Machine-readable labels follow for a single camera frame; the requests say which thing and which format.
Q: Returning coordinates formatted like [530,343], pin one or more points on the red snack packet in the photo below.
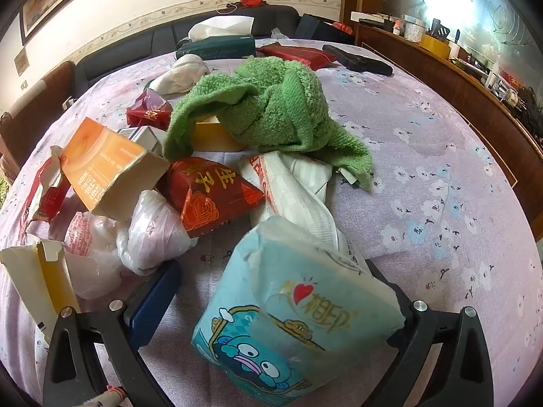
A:
[207,194]

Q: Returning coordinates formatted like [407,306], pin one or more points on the red flat pouch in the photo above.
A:
[311,57]

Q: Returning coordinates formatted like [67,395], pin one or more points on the white plastic bag bundle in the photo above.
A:
[98,250]

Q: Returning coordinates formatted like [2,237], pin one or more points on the red torn carton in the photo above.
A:
[47,193]

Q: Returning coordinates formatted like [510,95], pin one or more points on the orange carton box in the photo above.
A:
[107,171]

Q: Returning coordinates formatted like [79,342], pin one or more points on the yellow tub on cabinet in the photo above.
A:
[437,47]

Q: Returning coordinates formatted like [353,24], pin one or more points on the brown wooden chair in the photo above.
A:
[24,124]

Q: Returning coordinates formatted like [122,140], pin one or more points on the black leather sofa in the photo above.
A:
[167,37]

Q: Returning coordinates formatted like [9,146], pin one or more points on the dark shopping bag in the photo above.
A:
[316,28]

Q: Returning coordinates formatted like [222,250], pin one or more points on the black toy pistol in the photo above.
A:
[358,63]

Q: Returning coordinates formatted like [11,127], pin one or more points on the wooden sideboard cabinet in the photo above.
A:
[516,151]

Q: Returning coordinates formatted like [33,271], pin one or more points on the green tissue box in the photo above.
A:
[220,37]

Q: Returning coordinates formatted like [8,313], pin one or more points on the yellow small box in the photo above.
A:
[210,135]

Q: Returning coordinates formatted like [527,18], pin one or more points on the blue tissue pack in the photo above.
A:
[291,313]

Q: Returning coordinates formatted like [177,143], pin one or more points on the white red printed bag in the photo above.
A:
[295,187]

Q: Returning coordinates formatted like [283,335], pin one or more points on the white yellow medicine box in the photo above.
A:
[40,275]

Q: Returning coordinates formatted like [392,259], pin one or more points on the red foil wrapper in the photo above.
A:
[149,109]

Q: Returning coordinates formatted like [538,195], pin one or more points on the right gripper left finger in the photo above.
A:
[74,374]

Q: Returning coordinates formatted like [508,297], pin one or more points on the green towel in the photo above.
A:
[272,105]

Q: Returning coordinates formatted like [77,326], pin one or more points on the crumpled white cloth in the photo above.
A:
[182,76]

